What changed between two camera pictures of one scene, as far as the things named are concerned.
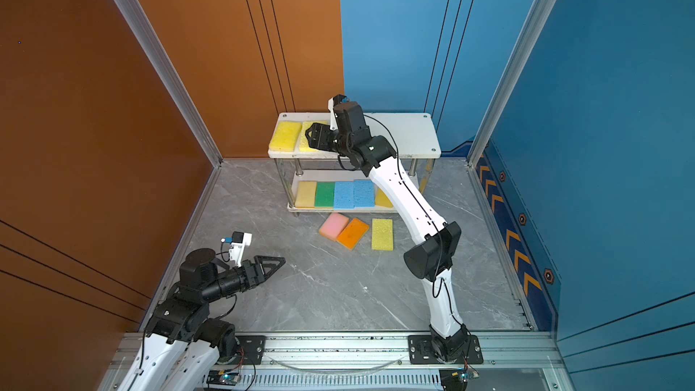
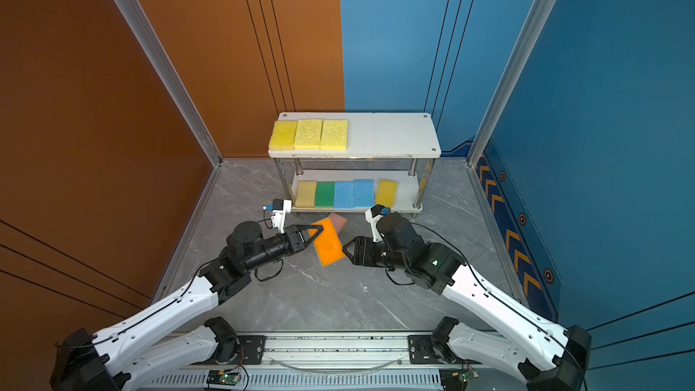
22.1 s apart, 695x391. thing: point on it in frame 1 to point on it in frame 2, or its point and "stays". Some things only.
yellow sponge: x=382 y=199 stays
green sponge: x=324 y=194 stays
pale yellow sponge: x=306 y=195 stays
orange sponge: x=352 y=233 to x=328 y=244
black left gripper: x=254 y=272 to x=294 y=240
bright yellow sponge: x=285 y=137 stays
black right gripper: x=320 y=134 to x=363 y=249
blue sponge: x=344 y=195 stays
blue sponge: x=364 y=193 stays
